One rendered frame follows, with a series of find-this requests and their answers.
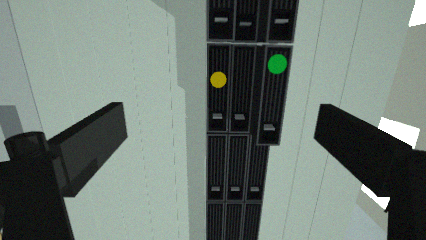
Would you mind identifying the grey metal rack frame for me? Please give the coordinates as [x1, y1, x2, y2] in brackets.
[0, 0, 416, 240]

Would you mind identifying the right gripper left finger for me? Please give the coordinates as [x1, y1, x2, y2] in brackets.
[0, 102, 128, 240]

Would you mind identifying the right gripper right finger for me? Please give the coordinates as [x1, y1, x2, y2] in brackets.
[314, 104, 426, 240]

